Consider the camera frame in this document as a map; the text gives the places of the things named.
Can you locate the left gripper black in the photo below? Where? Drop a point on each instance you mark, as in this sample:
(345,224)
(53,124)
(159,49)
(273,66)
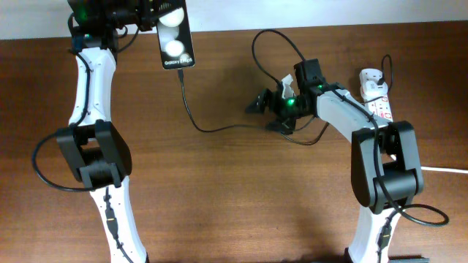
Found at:
(145,17)

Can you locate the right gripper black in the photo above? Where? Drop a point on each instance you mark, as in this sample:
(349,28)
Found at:
(274,96)

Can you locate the black smartphone with white circles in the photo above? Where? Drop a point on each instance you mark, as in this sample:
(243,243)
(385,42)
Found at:
(174,34)

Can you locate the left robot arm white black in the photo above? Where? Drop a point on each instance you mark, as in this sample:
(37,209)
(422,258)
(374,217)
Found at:
(95,152)

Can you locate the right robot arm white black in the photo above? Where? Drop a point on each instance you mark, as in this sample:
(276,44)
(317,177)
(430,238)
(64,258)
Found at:
(386,173)

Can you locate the white USB charger plug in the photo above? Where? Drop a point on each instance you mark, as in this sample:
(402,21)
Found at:
(371,90)

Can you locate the white power strip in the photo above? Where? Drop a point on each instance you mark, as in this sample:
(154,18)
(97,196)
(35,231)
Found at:
(379,106)

